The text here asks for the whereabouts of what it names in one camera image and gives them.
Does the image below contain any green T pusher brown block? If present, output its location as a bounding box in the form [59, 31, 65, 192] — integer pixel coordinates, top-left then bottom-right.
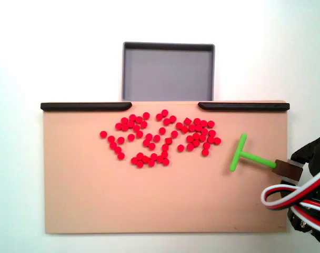
[229, 133, 304, 183]

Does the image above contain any black foam edge strip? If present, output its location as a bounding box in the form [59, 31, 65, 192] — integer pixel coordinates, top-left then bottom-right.
[198, 102, 290, 112]
[41, 102, 133, 111]

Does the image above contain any beige flat board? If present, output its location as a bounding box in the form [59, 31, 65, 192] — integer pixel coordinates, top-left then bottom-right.
[41, 99, 290, 235]

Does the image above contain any grey rectangular tray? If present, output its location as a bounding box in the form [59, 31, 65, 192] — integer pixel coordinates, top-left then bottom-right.
[123, 41, 216, 102]

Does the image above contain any red white black servo cable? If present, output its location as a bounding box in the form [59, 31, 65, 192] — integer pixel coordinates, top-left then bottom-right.
[261, 172, 320, 211]

